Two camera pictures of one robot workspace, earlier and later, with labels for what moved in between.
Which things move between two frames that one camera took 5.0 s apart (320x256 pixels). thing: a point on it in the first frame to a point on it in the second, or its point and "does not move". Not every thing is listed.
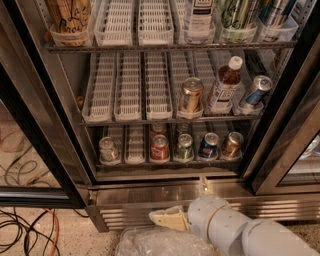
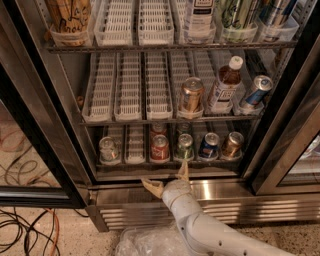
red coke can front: [160, 147] does not move
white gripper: [201, 214] to [175, 189]
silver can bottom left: [108, 150] does not move
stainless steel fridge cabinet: [149, 103] does not move
